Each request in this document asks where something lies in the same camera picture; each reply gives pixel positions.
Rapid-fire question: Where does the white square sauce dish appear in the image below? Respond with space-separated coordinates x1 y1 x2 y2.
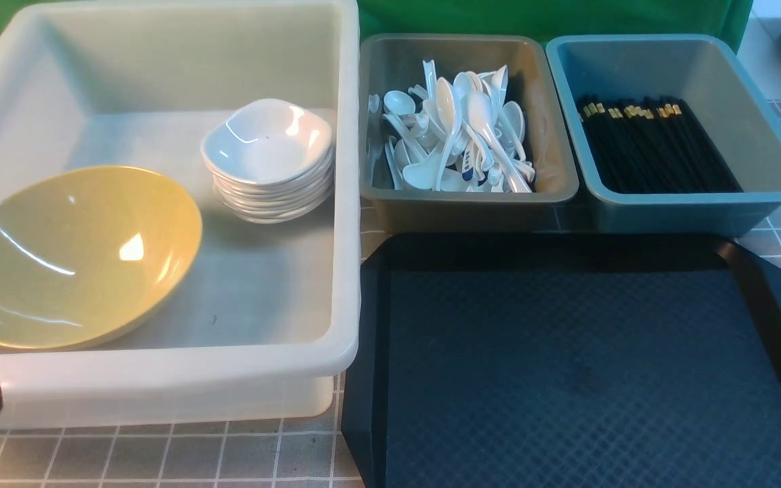
201 98 335 186

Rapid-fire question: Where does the yellow noodle bowl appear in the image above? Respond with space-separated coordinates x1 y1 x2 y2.
0 165 203 351

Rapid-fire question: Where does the pile of white spoons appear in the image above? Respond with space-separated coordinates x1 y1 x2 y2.
367 60 537 192

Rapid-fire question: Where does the large white plastic tub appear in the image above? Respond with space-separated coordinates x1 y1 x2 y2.
0 1 361 430

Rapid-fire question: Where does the stack of white dishes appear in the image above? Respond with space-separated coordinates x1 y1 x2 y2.
212 146 336 224

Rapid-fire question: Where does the black plastic serving tray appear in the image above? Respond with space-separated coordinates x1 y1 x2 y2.
341 234 781 487

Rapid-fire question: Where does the grey-brown plastic bin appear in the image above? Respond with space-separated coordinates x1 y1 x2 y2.
360 34 579 235

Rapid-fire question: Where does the bundle of black chopsticks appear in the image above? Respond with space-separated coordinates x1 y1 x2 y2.
576 94 742 195

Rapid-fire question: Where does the green backdrop cloth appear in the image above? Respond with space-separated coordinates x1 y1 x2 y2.
357 1 753 52

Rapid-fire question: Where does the teal plastic bin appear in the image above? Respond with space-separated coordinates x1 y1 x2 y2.
546 34 781 237

